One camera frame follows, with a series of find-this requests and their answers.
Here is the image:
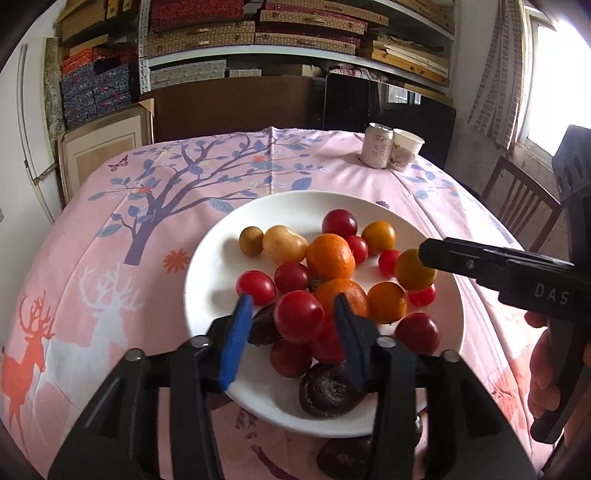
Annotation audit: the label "small tangerine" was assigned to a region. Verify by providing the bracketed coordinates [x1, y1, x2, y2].
[367, 281, 408, 324]
[314, 278, 370, 320]

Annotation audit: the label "cream framed panel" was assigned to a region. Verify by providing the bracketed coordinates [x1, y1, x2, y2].
[58, 98, 156, 205]

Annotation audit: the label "pile of tan woven boxes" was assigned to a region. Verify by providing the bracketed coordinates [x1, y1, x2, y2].
[58, 0, 141, 47]

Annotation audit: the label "dark wooden chair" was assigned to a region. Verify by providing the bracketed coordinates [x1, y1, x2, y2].
[480, 156, 563, 253]

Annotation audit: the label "dark red tomato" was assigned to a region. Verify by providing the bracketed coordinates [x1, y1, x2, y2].
[322, 209, 359, 239]

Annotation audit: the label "person's right hand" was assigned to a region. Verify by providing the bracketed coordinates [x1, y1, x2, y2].
[526, 312, 554, 419]

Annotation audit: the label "pink printed tablecloth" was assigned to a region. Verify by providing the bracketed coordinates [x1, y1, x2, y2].
[0, 127, 555, 480]

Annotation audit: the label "white metal shelf rack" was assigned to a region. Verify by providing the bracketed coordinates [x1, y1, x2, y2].
[136, 0, 461, 100]

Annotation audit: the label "checked curtain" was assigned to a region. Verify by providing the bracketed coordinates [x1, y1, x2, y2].
[467, 0, 525, 149]

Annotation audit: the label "white door panel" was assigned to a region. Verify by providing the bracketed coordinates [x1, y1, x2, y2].
[16, 44, 64, 225]

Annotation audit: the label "orange cherry tomato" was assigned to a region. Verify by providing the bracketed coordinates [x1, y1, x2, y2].
[361, 221, 397, 256]
[394, 248, 438, 292]

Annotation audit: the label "red patterned box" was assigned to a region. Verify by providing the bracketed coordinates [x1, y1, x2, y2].
[150, 0, 245, 32]

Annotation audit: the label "marbled stone slab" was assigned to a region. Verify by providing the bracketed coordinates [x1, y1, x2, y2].
[45, 37, 68, 136]

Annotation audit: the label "white paper cup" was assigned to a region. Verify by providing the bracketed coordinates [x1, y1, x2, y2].
[390, 128, 425, 173]

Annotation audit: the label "stack of wooden flat boxes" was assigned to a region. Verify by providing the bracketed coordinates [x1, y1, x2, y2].
[358, 30, 451, 88]

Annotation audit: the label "white round plate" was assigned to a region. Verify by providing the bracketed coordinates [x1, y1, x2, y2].
[183, 191, 465, 438]

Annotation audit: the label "glossy black board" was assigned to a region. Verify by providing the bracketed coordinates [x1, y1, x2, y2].
[323, 74, 457, 169]

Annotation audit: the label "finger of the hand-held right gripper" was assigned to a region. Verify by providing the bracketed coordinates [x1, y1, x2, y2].
[418, 237, 523, 289]

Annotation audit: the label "bright window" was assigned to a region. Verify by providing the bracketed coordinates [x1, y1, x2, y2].
[522, 4, 591, 158]

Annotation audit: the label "grey patterned boxes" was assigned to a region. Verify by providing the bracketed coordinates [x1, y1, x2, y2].
[150, 61, 263, 91]

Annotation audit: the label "brown wooden board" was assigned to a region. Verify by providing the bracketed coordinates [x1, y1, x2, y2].
[139, 76, 327, 144]

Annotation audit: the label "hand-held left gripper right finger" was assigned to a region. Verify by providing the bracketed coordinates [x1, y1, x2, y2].
[333, 292, 539, 480]

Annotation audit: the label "stack of blue patterned boxes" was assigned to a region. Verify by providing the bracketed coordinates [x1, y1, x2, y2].
[60, 64, 134, 131]

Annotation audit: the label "stack of woven flat boxes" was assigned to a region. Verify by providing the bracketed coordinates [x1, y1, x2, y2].
[144, 0, 389, 61]

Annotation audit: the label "pale drink can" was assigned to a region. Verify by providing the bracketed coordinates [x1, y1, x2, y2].
[361, 123, 394, 169]

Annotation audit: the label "pink folded cloth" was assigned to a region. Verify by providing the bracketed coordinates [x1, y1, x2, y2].
[328, 65, 389, 82]

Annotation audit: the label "orange patterned box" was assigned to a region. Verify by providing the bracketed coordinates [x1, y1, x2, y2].
[61, 48, 112, 78]

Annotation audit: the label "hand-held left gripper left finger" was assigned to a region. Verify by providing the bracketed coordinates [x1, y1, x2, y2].
[47, 294, 256, 480]

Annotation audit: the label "large tangerine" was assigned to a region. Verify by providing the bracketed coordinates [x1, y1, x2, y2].
[306, 233, 356, 281]

